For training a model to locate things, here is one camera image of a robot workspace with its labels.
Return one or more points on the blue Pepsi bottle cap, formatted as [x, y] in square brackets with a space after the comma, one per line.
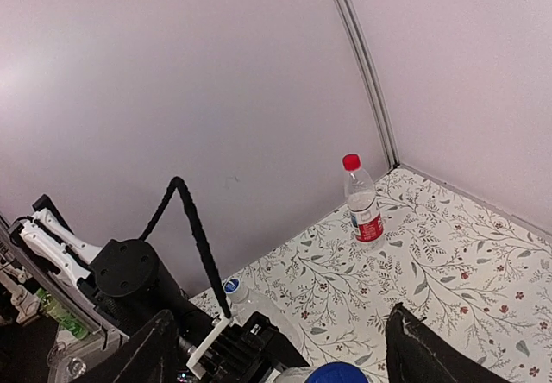
[337, 372]

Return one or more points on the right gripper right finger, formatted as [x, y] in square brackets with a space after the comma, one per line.
[415, 353]

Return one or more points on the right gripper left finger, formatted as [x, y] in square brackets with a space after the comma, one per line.
[150, 355]

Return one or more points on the floral patterned table mat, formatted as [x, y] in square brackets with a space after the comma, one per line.
[477, 278]

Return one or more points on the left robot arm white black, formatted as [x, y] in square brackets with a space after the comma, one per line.
[124, 286]

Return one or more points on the clear empty plastic bottle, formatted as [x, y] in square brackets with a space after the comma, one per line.
[260, 327]

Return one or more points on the red-capped clear bottle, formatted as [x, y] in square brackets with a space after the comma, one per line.
[362, 203]

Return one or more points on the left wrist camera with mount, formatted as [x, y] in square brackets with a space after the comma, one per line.
[204, 350]

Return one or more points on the small glass cup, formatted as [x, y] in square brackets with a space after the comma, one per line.
[63, 365]

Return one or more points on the Pepsi bottle blue label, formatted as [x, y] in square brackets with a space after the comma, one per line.
[294, 375]

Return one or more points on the green drink bottle background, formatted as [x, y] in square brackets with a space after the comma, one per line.
[51, 307]

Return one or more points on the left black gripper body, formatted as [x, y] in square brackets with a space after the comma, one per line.
[227, 365]

